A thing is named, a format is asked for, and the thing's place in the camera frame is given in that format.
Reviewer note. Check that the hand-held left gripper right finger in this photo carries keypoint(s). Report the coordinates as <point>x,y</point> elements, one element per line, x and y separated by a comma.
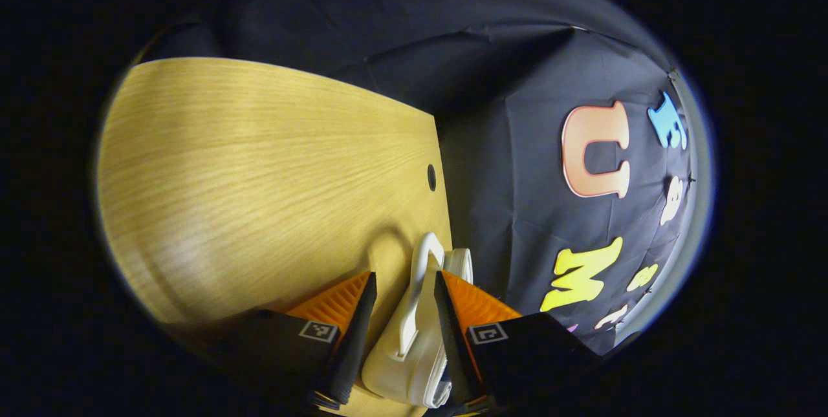
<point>456,346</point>

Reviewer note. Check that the white suitcase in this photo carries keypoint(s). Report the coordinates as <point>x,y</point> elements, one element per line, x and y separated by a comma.
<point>407,365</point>

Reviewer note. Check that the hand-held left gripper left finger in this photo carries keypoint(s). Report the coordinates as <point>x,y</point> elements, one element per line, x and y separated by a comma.
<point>352,352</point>

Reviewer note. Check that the black backdrop cloth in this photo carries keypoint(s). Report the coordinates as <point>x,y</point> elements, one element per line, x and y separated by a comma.
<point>504,145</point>

